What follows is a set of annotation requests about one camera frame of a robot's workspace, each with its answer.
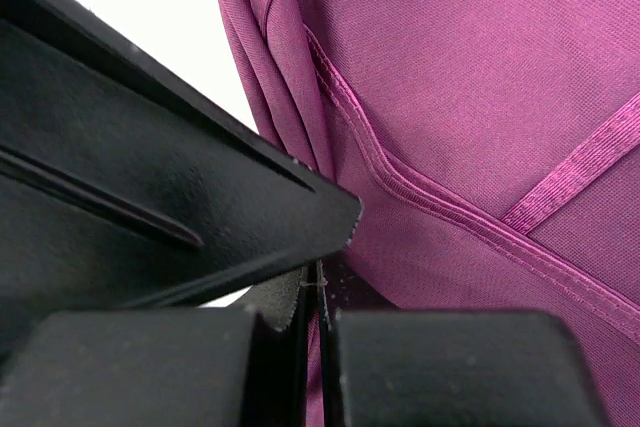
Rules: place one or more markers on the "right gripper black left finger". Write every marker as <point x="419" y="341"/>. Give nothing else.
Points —
<point x="243" y="365"/>

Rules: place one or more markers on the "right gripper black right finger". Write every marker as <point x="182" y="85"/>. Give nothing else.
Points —
<point x="450" y="368"/>

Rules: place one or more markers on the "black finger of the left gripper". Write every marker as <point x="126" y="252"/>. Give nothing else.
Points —
<point x="122" y="186"/>

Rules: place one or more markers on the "purple cloth napkin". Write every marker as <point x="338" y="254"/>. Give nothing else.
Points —
<point x="494" y="144"/>

